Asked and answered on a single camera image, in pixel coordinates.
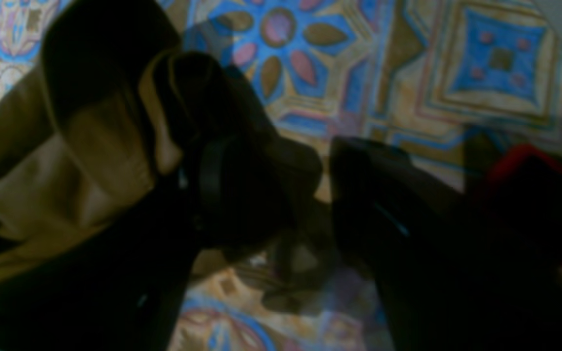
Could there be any red black clamp upper left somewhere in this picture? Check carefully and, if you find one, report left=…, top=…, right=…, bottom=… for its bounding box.
left=476, top=144, right=562, bottom=285

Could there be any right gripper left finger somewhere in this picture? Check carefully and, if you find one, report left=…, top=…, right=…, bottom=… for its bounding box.
left=0, top=137, right=296, bottom=351

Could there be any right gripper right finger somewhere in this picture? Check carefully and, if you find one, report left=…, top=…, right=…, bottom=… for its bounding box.
left=329, top=137, right=562, bottom=351

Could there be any brown t-shirt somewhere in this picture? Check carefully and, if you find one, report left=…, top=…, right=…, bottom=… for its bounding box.
left=0, top=0, right=323, bottom=293

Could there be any patterned colourful tablecloth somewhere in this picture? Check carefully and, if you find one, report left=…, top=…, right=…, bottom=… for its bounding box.
left=0, top=0, right=562, bottom=351

